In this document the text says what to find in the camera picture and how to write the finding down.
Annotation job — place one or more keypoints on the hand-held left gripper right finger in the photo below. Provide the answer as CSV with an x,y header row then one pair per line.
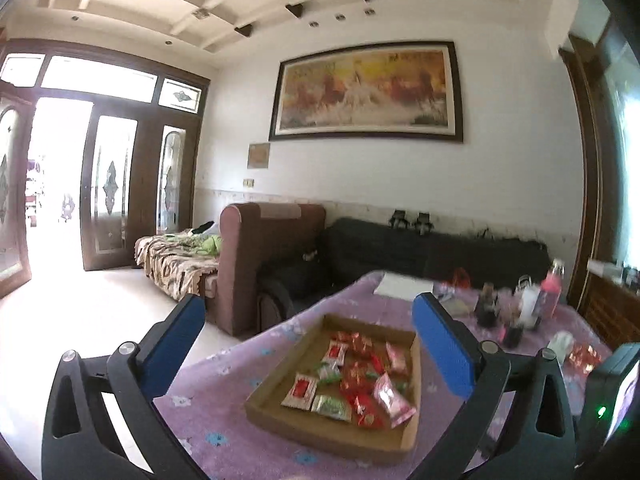
x,y
445,345

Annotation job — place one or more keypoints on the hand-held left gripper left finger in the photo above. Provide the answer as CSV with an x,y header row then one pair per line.
x,y
175,345

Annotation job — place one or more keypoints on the pink snack packet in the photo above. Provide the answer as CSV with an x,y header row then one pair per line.
x,y
392,400
397,357

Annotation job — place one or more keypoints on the white red snack packet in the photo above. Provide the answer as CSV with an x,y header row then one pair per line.
x,y
336,352

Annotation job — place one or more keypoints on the shallow cardboard box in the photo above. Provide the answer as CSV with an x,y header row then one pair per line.
x,y
300,355

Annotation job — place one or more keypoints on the green white snack packet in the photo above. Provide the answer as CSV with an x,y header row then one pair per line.
x,y
332,406

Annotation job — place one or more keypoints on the grey book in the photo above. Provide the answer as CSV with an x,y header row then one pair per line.
x,y
452,305

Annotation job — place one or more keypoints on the red gold-print packet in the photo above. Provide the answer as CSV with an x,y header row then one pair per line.
x,y
585,357

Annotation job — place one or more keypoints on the black jar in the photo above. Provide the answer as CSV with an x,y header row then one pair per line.
x,y
487,307
512,330

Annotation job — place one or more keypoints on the white plastic bag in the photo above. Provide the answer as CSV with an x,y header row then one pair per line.
x,y
560,347

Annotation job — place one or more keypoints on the small red bag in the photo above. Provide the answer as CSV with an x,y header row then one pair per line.
x,y
461,279

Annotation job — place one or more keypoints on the small red snack packet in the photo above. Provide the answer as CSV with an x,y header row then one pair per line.
x,y
376,358

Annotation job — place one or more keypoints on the white paper pad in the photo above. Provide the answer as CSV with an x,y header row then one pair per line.
x,y
400,285

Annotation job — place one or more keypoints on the patterned blanket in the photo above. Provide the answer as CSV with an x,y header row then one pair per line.
x,y
170,260

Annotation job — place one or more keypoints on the white mug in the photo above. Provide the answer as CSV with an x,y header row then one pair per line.
x,y
529,302

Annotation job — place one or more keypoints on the wooden cabinet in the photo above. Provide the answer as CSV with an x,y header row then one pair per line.
x,y
612,305

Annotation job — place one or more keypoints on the black sofa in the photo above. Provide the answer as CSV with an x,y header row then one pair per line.
x,y
400,255

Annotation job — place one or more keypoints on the green cloth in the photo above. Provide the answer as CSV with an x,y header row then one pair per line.
x,y
205,245

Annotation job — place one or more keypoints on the brown armchair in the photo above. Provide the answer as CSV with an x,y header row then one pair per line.
x,y
250,260

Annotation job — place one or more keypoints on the pink bottle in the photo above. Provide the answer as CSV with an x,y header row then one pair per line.
x,y
554,290

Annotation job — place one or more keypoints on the black device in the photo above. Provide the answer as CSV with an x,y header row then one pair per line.
x,y
399,221
422,222

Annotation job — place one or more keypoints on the white red sachet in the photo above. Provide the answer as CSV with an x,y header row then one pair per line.
x,y
300,391

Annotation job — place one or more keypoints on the wooden glass door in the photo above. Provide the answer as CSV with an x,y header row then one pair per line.
x,y
145,160

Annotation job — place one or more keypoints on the framed horse painting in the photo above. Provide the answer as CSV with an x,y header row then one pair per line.
x,y
365,90

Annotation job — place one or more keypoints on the large glass window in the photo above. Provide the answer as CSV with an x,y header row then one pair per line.
x,y
625,110

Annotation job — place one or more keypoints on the small wall plaque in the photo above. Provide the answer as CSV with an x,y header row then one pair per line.
x,y
258,156

